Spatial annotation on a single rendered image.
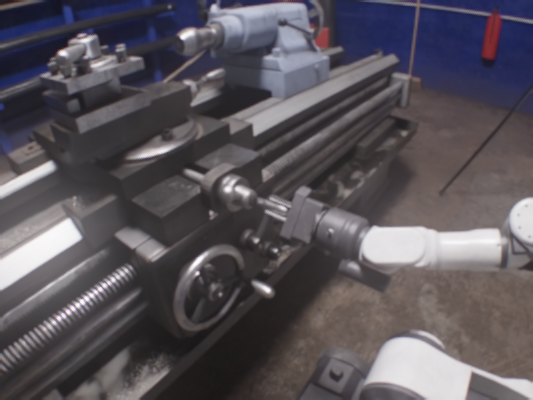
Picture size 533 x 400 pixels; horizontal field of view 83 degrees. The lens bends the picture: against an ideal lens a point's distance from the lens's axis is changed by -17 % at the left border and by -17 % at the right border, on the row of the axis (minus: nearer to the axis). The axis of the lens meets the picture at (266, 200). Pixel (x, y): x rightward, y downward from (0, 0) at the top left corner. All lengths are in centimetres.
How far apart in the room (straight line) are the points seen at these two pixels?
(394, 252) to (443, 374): 25
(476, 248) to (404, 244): 12
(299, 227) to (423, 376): 36
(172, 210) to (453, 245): 51
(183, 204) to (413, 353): 51
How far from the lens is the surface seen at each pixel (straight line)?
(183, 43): 112
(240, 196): 69
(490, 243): 64
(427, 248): 62
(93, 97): 75
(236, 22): 125
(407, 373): 67
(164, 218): 69
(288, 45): 139
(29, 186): 110
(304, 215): 70
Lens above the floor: 126
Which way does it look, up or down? 34 degrees down
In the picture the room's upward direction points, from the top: 3 degrees counter-clockwise
